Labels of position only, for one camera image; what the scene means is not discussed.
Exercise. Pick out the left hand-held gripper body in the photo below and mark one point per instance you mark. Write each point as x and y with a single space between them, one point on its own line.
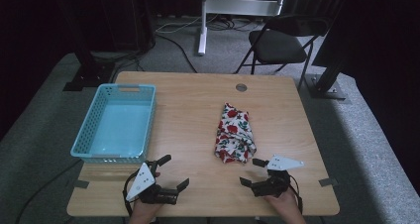
142 181

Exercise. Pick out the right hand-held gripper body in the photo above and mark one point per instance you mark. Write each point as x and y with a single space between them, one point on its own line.
283 163

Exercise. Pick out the red floral white shirt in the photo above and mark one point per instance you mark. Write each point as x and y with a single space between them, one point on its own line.
232 134

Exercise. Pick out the person's left hand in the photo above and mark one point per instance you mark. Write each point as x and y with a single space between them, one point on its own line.
142 212

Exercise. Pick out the person's right hand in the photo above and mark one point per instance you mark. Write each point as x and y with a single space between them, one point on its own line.
284 204

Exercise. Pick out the grey tape strip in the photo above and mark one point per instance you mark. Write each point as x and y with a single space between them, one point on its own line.
328 182
81 184

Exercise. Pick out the light blue plastic basket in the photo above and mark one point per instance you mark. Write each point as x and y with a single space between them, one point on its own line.
122 128

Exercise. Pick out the grey round table grommet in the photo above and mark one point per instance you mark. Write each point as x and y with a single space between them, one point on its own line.
241 87

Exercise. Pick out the black folding chair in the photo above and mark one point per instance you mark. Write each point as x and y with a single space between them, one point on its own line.
277 47

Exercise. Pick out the white metal stand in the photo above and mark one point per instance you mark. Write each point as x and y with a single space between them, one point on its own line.
241 6

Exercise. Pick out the black metal stand post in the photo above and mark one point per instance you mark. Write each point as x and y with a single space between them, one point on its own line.
87 72
327 82

